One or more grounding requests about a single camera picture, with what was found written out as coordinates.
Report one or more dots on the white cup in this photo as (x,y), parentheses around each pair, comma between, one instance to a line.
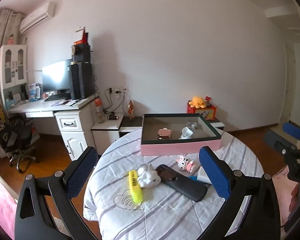
(189,133)

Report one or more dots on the pink and green box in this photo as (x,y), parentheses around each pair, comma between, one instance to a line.
(152,146)

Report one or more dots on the white nightstand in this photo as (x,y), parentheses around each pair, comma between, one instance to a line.
(106,133)

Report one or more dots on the black box on tower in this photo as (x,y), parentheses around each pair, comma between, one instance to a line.
(80,53)

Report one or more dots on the black hair brush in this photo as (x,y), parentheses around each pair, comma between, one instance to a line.
(194,190)

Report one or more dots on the red toy crate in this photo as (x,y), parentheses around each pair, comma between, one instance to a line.
(208,113)

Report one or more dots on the pink bed cover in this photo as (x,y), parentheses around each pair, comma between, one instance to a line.
(8,208)

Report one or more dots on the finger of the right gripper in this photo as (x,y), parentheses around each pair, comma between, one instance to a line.
(280,144)
(291,130)

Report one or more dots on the office chair with clothes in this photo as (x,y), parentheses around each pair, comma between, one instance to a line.
(15,140)

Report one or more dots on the white air conditioner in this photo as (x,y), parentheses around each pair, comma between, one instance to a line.
(43,13)

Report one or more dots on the yellow octopus plush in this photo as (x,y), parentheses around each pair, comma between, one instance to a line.
(197,102)

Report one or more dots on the doll on cabinet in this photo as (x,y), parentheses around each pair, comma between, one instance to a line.
(11,40)

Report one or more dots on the white charger adapter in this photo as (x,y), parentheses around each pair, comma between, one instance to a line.
(202,173)

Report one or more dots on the black computer tower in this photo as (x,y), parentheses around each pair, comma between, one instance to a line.
(81,80)

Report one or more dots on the white glass-door cabinet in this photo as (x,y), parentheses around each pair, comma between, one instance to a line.
(13,65)

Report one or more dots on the orange cap bottle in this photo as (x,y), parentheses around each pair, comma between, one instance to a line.
(99,111)

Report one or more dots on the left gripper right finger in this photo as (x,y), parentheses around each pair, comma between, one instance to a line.
(262,217)

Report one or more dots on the red triangular flag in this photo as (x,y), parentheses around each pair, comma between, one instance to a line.
(81,36)

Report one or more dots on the white cloud figurine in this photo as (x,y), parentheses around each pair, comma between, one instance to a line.
(147,176)

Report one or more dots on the pink block kitty figure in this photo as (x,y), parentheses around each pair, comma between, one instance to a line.
(186,164)

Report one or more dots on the white desk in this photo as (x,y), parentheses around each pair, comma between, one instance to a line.
(72,120)

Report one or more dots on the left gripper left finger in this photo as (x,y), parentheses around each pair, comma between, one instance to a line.
(33,219)

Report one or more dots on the black computer monitor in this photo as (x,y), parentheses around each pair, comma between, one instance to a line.
(56,76)

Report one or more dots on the orange snack bag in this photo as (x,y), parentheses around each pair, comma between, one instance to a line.
(131,110)

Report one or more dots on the rose gold round tin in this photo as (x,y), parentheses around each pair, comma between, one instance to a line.
(164,133)

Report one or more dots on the striped white quilt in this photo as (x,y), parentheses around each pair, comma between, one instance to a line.
(164,213)

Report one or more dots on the person's right hand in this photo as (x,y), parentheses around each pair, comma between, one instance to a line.
(294,199)

